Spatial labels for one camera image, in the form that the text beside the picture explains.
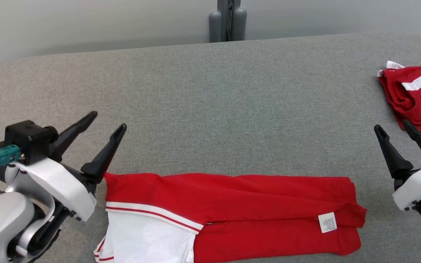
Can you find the red shorts with white stripe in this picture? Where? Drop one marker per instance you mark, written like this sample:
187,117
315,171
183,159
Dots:
418,106

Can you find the grey cylinder post foot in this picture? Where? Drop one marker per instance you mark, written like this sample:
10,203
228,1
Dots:
215,27
239,23

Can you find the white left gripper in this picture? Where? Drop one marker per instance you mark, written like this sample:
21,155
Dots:
64,186

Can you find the red white numbered jersey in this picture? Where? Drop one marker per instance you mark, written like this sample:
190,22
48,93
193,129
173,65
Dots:
250,197

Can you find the grey metal partition post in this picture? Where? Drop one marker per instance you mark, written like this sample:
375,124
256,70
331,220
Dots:
223,18

